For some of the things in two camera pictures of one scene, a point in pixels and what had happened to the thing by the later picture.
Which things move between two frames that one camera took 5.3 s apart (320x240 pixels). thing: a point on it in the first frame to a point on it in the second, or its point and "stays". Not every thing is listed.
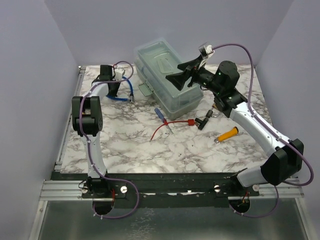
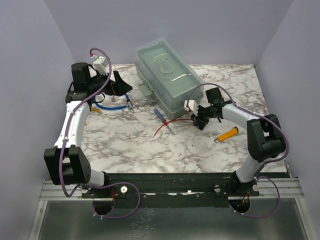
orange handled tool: (234, 131) stays
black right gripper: (179, 79) to (197, 118)
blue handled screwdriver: (162, 117) stays
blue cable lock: (132, 97) to (129, 104)
